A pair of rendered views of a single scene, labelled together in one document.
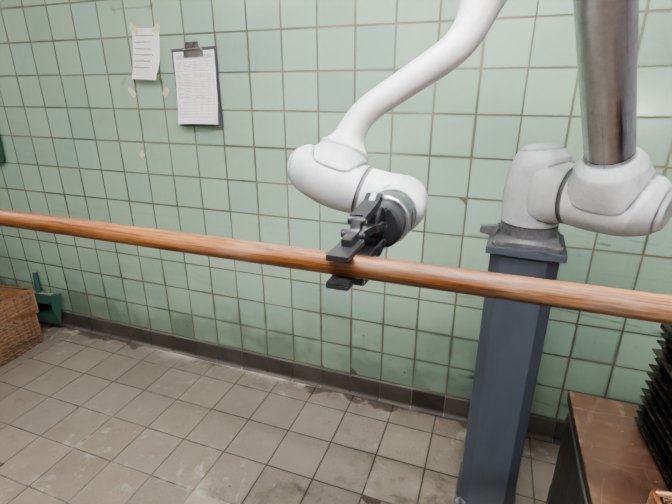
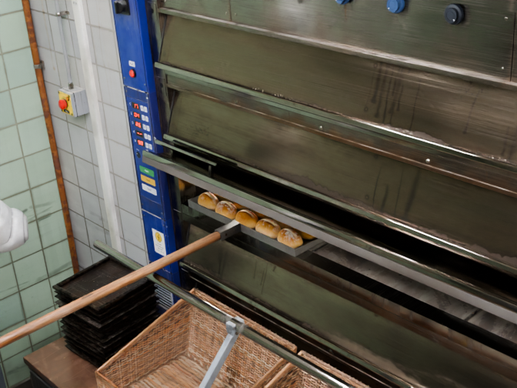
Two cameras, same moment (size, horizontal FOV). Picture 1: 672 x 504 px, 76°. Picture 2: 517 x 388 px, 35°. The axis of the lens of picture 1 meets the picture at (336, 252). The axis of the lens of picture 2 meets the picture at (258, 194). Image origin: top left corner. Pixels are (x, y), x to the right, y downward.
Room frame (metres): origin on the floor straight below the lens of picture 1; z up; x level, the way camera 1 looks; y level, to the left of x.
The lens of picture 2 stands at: (-1.09, 1.21, 2.54)
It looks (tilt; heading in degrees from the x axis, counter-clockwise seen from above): 26 degrees down; 298
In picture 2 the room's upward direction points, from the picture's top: 4 degrees counter-clockwise
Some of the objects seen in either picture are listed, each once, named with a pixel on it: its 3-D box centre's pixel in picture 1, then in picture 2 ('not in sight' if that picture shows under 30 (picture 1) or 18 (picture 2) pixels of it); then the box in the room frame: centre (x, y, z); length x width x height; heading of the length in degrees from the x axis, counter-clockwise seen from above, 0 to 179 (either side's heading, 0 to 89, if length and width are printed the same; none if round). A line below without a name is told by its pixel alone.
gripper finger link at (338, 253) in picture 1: (345, 249); not in sight; (0.53, -0.01, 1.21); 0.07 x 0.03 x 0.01; 160
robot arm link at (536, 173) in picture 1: (539, 184); not in sight; (1.18, -0.56, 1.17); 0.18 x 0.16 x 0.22; 37
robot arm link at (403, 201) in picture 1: (388, 217); not in sight; (0.74, -0.09, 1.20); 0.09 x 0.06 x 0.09; 70
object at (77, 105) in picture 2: not in sight; (72, 101); (1.04, -1.23, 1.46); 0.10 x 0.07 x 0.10; 160
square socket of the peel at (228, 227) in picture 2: not in sight; (228, 230); (0.19, -0.91, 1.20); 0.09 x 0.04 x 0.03; 69
